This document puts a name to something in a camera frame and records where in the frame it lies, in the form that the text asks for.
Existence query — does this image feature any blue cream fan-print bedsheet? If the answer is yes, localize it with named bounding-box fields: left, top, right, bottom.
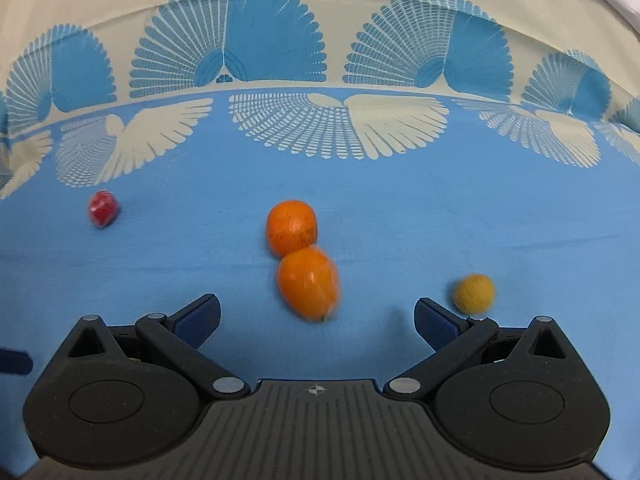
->
left=0, top=0, right=640, bottom=466

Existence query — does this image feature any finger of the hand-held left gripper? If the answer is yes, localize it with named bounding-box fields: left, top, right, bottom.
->
left=0, top=349, right=34, bottom=376

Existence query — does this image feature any small red wrapped fruit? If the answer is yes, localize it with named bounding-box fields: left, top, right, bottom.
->
left=88, top=190, right=121, bottom=230

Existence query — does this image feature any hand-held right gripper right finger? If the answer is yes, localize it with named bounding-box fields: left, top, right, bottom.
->
left=382, top=297, right=572, bottom=401

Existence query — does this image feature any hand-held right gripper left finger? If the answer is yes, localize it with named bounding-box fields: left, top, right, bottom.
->
left=61, top=293, right=251, bottom=401

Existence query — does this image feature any plastic-wrapped orange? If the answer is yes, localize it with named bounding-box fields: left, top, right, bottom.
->
left=265, top=200, right=319, bottom=258
left=276, top=247, right=341, bottom=322

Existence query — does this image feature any small yellow fruit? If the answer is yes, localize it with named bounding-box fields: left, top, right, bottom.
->
left=453, top=274, right=497, bottom=315

